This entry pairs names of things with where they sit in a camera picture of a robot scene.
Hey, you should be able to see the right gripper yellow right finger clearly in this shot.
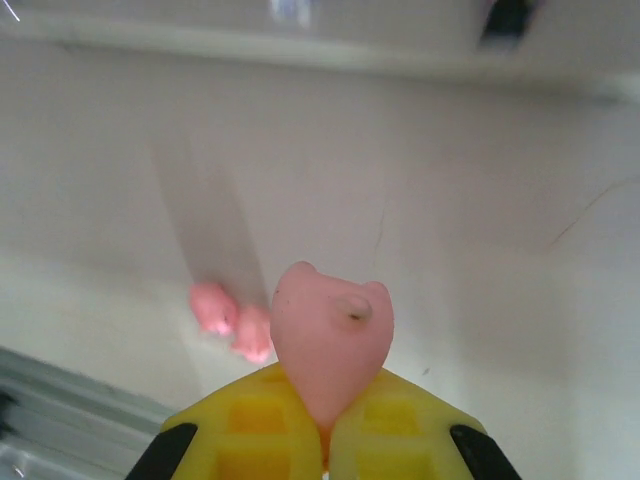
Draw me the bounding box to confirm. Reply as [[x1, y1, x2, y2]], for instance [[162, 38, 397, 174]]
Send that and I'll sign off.
[[327, 368, 524, 480]]

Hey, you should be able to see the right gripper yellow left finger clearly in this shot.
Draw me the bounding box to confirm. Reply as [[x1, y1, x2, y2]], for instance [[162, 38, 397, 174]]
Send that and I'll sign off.
[[124, 362, 327, 480]]

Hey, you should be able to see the aluminium rail base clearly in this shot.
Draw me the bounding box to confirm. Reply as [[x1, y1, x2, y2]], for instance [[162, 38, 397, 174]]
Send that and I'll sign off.
[[0, 343, 177, 480]]

